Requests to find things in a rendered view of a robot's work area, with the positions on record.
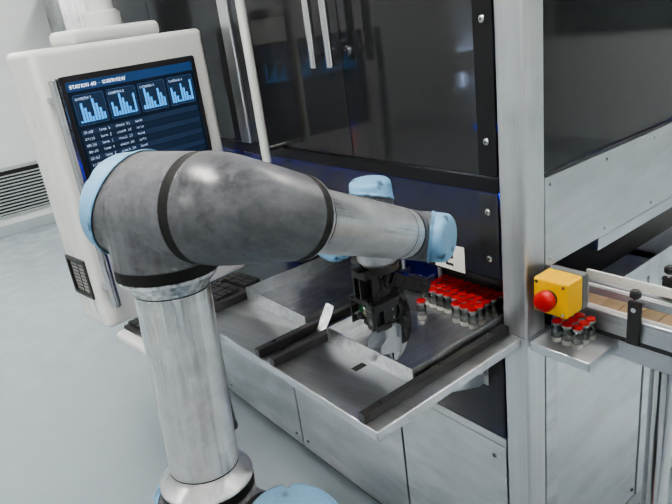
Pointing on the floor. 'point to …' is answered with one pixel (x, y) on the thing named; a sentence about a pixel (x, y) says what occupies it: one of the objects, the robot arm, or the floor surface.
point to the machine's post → (522, 234)
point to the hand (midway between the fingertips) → (396, 352)
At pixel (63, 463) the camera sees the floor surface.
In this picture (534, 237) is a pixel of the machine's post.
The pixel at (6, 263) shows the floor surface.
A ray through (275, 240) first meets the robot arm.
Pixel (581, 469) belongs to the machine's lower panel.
